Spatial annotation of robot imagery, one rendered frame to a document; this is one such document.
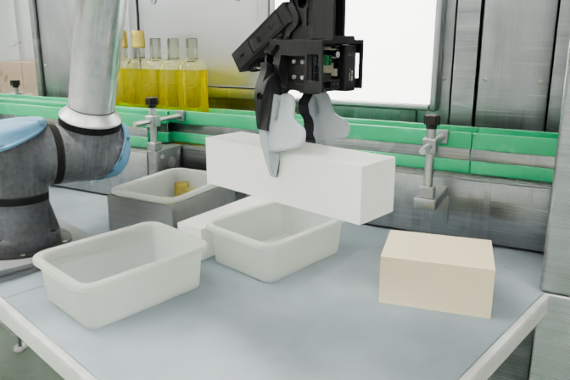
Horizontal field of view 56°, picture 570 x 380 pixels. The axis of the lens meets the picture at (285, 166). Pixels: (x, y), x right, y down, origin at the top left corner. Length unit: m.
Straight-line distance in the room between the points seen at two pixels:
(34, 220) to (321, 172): 0.64
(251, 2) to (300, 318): 0.89
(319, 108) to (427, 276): 0.32
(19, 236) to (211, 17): 0.77
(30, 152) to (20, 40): 6.04
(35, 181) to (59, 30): 0.97
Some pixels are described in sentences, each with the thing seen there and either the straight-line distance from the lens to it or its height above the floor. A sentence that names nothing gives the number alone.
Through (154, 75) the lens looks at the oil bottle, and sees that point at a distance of 1.42.
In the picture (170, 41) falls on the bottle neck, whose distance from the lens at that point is 1.40.
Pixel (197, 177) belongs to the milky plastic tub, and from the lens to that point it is 1.26.
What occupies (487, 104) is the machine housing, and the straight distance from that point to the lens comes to 1.27.
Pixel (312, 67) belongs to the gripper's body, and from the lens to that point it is 0.56.
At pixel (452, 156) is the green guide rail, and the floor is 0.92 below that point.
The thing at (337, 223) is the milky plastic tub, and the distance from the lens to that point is 0.96.
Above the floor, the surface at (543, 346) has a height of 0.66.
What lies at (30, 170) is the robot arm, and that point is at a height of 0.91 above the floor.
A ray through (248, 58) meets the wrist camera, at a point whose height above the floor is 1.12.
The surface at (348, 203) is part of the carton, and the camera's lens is 0.54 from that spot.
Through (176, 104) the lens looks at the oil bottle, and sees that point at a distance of 1.39.
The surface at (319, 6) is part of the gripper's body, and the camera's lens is 0.56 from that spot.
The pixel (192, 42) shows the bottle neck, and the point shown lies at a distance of 1.37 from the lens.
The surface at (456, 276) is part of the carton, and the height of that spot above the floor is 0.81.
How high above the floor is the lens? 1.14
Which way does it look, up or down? 13 degrees down
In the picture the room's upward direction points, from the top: straight up
